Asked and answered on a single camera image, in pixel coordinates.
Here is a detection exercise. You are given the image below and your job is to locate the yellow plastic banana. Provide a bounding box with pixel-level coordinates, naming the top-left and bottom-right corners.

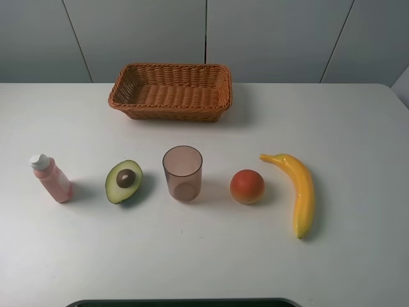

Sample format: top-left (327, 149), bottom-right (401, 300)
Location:
top-left (259, 153), bottom-right (315, 239)

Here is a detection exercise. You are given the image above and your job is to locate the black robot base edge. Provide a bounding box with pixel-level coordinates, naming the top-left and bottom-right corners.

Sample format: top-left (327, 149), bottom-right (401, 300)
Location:
top-left (68, 298), bottom-right (300, 307)

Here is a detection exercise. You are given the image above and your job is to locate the brown wicker basket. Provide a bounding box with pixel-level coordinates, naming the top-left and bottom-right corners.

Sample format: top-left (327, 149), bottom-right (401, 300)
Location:
top-left (108, 63), bottom-right (233, 122)

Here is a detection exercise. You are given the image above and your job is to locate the translucent pink plastic cup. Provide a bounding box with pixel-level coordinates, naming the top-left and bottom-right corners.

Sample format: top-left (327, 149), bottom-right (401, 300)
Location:
top-left (162, 145), bottom-right (203, 203)

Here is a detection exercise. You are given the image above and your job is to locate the red orange peach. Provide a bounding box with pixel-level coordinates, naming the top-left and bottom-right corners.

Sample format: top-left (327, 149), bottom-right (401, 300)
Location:
top-left (230, 169), bottom-right (265, 205)

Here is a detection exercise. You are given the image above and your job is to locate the halved avocado with pit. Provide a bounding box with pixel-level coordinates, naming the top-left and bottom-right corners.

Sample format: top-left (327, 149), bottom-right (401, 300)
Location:
top-left (105, 160), bottom-right (143, 204)

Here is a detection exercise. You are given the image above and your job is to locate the pink bottle white cap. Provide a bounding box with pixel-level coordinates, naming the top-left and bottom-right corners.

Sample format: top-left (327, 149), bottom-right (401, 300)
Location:
top-left (29, 154), bottom-right (73, 203)

